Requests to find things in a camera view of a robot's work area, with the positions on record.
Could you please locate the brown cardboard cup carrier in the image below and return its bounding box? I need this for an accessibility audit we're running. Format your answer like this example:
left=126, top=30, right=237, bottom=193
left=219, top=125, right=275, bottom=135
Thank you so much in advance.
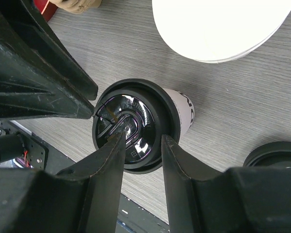
left=50, top=0, right=102, bottom=14

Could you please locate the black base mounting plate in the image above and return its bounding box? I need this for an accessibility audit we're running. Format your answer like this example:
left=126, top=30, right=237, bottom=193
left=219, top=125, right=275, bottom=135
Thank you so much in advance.
left=0, top=121, right=169, bottom=233

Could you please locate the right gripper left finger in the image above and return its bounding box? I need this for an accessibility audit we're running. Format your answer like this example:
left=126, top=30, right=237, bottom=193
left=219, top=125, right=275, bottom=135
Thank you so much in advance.
left=57, top=133, right=126, bottom=233

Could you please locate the dark red round tray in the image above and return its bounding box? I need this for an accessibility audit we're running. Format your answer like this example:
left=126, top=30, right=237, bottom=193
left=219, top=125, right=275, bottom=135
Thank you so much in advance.
left=33, top=0, right=58, bottom=22

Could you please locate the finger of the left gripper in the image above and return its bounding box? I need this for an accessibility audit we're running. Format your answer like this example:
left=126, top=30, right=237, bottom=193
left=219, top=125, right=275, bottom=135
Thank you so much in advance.
left=0, top=0, right=98, bottom=100
left=0, top=12, right=94, bottom=120

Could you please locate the black cup lid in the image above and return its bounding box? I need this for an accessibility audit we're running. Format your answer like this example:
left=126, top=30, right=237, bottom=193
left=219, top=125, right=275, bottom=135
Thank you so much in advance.
left=92, top=79, right=180, bottom=174
left=243, top=141, right=291, bottom=167

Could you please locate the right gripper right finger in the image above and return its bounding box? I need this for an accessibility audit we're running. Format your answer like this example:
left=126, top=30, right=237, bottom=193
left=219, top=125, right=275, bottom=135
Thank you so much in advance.
left=161, top=135, right=221, bottom=233

